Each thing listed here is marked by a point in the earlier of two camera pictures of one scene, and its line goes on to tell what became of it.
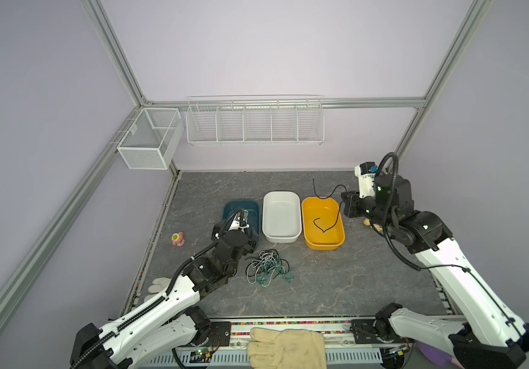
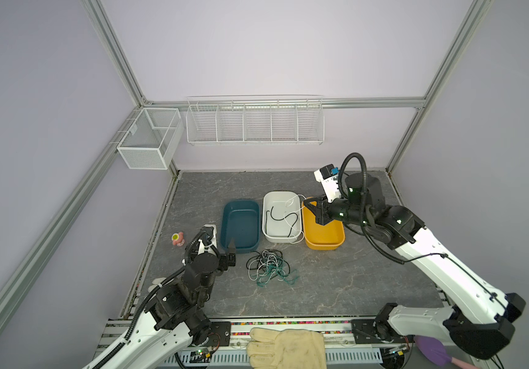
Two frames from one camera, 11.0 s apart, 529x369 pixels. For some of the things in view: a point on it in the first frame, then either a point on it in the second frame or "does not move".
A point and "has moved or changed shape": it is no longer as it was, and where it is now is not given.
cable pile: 266,267 does not move
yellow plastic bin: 322,224 does not move
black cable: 320,197 has moved or changed shape
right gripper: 353,203 → 324,207
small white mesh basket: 154,140 does not move
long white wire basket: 255,120 does not move
